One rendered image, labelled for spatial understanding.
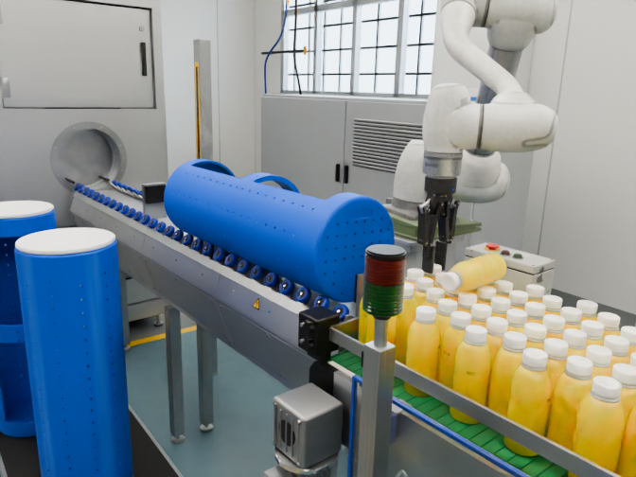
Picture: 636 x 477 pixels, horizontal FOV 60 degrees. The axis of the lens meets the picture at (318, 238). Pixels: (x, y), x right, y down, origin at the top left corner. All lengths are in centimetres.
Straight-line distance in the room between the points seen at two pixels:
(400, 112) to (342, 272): 206
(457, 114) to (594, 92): 287
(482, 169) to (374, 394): 121
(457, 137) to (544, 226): 307
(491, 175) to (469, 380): 107
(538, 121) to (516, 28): 52
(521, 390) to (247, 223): 90
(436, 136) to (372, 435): 67
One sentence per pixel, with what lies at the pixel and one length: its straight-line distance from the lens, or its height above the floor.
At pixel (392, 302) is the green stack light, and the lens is 86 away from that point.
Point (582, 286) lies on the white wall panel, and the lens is 426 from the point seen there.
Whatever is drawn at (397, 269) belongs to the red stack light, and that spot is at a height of 124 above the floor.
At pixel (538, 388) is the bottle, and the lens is 101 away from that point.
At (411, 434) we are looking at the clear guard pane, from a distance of 107.
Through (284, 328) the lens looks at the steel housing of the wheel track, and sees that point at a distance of 154.
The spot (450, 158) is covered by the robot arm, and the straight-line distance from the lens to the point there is 131.
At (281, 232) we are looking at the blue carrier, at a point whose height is 113.
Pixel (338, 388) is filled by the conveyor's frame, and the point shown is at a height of 86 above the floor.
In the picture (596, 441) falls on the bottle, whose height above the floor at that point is 99.
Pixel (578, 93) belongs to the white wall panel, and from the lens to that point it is 418.
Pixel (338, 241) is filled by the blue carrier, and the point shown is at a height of 113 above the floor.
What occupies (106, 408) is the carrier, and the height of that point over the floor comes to 51.
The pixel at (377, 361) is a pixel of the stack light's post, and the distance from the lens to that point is 90.
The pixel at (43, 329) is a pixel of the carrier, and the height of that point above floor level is 80.
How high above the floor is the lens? 149
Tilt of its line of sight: 15 degrees down
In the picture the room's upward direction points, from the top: 2 degrees clockwise
